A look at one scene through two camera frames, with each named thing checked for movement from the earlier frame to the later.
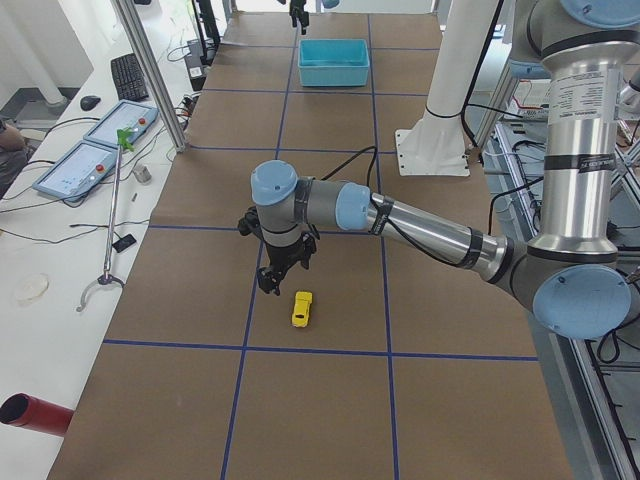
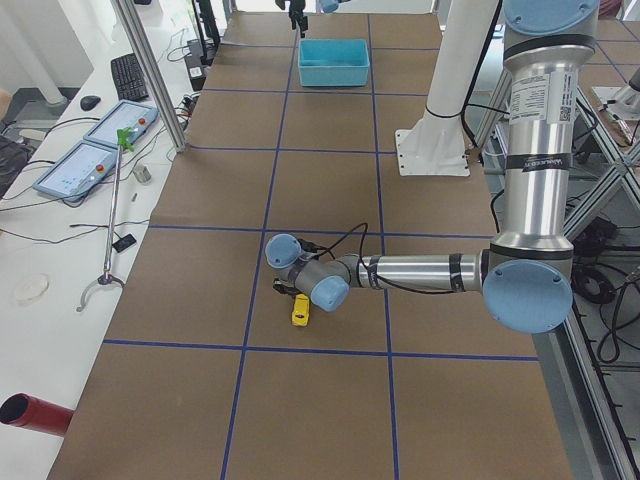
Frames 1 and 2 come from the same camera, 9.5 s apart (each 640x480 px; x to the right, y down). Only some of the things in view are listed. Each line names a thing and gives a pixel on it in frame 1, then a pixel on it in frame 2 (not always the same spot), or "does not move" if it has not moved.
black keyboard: (128, 79) does not move
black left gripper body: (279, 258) → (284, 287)
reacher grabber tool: (125, 139) does not move
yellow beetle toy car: (301, 309) does not move
